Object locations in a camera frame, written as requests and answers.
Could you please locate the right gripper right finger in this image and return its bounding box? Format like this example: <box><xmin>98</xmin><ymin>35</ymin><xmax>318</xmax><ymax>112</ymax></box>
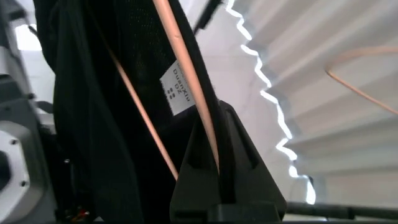
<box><xmin>219</xmin><ymin>99</ymin><xmax>287</xmax><ymax>220</ymax></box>

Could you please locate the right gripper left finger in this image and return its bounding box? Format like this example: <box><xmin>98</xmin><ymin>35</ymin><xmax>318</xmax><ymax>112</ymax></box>
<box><xmin>169</xmin><ymin>118</ymin><xmax>221</xmax><ymax>222</ymax></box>

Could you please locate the pink clothes hanger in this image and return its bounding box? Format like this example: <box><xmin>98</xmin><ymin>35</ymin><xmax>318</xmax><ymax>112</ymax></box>
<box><xmin>86</xmin><ymin>0</ymin><xmax>221</xmax><ymax>182</ymax></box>
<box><xmin>325</xmin><ymin>46</ymin><xmax>398</xmax><ymax>115</ymax></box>

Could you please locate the black sleeveless top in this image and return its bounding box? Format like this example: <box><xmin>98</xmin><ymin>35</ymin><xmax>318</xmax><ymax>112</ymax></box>
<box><xmin>32</xmin><ymin>0</ymin><xmax>237</xmax><ymax>224</ymax></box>

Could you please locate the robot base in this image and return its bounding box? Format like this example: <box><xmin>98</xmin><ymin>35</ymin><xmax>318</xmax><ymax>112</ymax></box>
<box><xmin>0</xmin><ymin>0</ymin><xmax>60</xmax><ymax>224</ymax></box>

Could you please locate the black clothes rack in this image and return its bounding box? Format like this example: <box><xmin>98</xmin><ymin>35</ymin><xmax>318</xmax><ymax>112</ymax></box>
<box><xmin>192</xmin><ymin>0</ymin><xmax>398</xmax><ymax>220</ymax></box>

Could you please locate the white curtain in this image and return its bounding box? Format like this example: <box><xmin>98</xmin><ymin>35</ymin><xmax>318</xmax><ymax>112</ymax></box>
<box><xmin>229</xmin><ymin>0</ymin><xmax>398</xmax><ymax>206</ymax></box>

